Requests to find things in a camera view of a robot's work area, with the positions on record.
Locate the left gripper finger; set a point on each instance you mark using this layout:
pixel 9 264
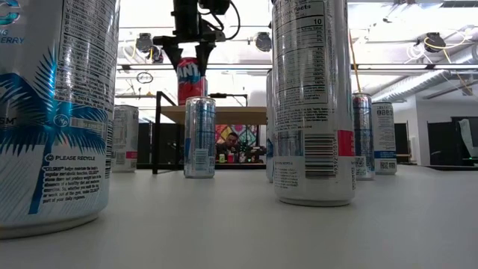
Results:
pixel 205 52
pixel 172 52

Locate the blue silver Red Bull can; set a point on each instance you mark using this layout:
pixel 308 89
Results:
pixel 363 136
pixel 199 136

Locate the white Celsius can blue band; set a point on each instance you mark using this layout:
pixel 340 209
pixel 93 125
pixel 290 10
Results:
pixel 385 138

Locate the black ceiling device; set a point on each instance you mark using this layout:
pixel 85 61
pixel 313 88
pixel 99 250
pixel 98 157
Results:
pixel 157 55

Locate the long ceiling light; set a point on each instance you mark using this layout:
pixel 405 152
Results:
pixel 242 67
pixel 411 67

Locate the black partition panel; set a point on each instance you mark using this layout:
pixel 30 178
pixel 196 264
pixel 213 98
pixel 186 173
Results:
pixel 444 142
pixel 166 143

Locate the person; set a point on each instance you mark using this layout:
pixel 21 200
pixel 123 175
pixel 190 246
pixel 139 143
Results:
pixel 231 143

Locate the white Celsius can pink patch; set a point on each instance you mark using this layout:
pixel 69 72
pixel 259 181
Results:
pixel 125 138

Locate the white Celsius Arctic Vibe can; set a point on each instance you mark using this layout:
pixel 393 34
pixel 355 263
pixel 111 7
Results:
pixel 269 130

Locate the white Celsius Peach Vibe can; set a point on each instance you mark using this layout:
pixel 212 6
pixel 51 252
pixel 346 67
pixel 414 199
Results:
pixel 313 112

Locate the white Celsius can blue palm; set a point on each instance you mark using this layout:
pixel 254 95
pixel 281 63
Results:
pixel 56 130

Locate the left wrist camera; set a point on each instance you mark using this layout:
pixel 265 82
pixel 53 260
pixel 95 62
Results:
pixel 214 5

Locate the wooden shelf black frame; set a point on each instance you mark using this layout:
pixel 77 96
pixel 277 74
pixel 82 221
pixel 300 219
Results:
pixel 239 115

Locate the colourful wall art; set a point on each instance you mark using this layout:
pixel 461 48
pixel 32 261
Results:
pixel 246 132

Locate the white ceiling duct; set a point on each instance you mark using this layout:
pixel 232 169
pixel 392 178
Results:
pixel 418 84

